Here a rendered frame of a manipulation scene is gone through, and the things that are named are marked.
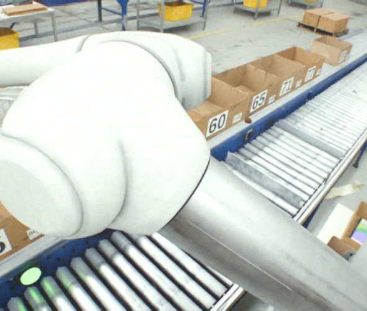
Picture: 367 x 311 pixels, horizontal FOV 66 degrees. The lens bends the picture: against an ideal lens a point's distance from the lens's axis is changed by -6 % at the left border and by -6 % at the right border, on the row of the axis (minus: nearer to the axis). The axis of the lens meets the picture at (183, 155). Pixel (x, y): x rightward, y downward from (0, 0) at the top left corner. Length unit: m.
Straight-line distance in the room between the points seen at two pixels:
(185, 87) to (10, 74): 0.29
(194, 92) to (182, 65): 0.04
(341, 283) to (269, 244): 0.11
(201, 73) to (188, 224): 0.19
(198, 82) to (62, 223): 0.23
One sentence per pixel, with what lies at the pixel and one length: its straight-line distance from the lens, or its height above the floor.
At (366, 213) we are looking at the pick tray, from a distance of 1.67.
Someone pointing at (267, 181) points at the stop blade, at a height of 0.78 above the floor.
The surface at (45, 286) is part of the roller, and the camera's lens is 1.24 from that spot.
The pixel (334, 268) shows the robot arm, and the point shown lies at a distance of 0.38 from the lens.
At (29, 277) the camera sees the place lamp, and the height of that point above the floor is 0.82.
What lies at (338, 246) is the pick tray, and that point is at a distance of 1.42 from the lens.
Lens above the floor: 1.80
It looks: 39 degrees down
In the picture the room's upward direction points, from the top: 7 degrees clockwise
